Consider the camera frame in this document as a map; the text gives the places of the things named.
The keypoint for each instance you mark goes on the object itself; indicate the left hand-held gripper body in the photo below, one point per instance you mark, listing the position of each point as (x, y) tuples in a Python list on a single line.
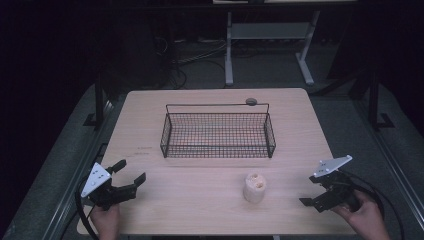
[(100, 186)]

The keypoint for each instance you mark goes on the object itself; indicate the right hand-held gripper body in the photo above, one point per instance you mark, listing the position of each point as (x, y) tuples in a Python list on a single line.
[(333, 186)]

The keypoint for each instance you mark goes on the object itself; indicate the person's left hand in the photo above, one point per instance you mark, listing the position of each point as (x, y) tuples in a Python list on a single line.
[(106, 221)]

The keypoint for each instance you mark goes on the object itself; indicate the person's right hand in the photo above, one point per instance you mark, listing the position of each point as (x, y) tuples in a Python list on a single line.
[(363, 216)]

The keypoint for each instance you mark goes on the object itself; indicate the beige loofah piece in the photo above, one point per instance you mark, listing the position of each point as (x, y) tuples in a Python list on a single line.
[(254, 188)]

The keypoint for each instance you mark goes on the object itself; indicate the black metal stand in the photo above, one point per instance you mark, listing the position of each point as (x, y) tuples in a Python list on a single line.
[(375, 100), (99, 100)]

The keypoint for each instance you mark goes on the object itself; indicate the small grey round object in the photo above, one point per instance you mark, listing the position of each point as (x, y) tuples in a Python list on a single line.
[(251, 101)]

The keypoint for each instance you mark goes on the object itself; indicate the aluminium rail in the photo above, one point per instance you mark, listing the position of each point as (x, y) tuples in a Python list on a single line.
[(78, 173), (390, 166)]

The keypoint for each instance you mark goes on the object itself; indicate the white metal table frame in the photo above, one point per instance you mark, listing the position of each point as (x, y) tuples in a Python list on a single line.
[(266, 31)]

